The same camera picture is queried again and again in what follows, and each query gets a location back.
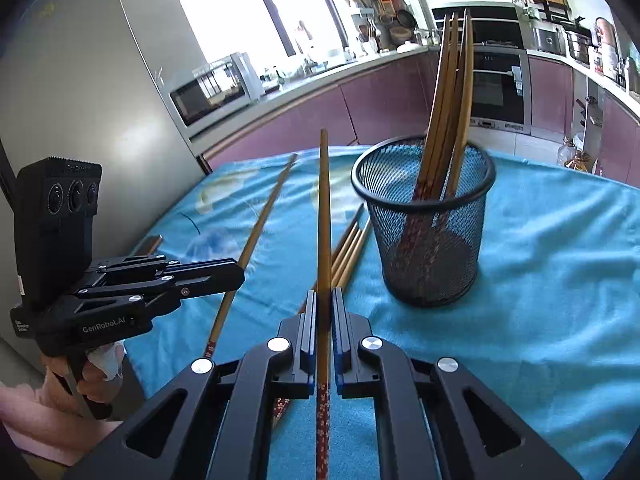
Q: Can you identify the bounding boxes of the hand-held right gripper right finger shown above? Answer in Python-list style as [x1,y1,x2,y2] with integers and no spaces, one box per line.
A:
[330,287,583,480]

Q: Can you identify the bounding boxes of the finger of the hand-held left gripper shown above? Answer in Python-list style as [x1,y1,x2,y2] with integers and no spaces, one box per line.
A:
[92,255,181,273]
[75,259,246,313]

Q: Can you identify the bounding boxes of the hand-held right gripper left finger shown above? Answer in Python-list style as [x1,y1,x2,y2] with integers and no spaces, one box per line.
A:
[62,287,318,480]

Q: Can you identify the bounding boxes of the wooden chopstick red floral end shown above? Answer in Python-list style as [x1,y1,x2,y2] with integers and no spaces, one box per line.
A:
[271,217,372,430]
[202,152,299,358]
[132,234,164,257]
[330,203,365,261]
[331,225,362,278]
[315,128,332,480]

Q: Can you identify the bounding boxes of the black mesh holder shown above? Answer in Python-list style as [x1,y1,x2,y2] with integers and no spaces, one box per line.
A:
[351,135,497,307]

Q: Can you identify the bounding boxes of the bundle of wooden chopsticks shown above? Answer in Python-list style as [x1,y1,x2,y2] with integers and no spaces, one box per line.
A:
[395,8,475,286]

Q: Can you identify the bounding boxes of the person's left forearm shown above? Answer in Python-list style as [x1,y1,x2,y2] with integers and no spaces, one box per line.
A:
[0,382,123,467]

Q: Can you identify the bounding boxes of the person's left hand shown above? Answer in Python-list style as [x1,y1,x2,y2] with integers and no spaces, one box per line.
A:
[42,342,126,420]

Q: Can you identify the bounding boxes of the grey refrigerator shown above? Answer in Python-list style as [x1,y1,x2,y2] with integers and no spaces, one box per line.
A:
[0,0,208,386]

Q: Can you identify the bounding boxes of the white microwave oven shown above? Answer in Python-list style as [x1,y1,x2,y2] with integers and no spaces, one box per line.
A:
[169,52,266,141]

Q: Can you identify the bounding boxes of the blue floral tablecloth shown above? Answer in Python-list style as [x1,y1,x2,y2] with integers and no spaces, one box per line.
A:
[120,145,640,480]

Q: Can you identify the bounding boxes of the pink base cabinet run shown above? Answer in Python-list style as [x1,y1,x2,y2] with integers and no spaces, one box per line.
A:
[527,55,640,186]
[197,52,446,171]

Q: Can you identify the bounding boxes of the kitchen window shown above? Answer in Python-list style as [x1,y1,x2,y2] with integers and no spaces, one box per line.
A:
[165,0,351,68]

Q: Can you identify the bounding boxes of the clear plastic bottle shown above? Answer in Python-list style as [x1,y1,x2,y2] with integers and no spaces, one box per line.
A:
[556,132,583,167]

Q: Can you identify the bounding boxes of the black built-in oven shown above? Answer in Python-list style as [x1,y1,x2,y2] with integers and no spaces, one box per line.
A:
[470,45,531,131]

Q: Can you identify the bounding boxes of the white kitchen countertop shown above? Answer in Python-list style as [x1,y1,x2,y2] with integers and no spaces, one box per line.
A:
[187,42,640,126]

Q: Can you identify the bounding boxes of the amber cooking oil bottle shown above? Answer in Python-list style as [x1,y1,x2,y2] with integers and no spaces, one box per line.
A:
[565,147,593,173]

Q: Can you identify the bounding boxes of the white knife holder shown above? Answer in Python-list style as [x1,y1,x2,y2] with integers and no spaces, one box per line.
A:
[575,95,603,128]

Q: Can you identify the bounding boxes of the black range hood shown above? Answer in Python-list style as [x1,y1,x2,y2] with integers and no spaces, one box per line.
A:
[431,5,523,48]

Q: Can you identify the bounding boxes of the silver rice cooker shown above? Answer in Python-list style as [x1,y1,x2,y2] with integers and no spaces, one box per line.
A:
[530,20,566,56]

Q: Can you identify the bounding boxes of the steel stock pot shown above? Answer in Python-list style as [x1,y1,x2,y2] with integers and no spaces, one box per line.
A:
[564,25,593,63]

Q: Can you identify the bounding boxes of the pink kettle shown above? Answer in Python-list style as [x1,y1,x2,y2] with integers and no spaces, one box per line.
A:
[594,16,618,51]

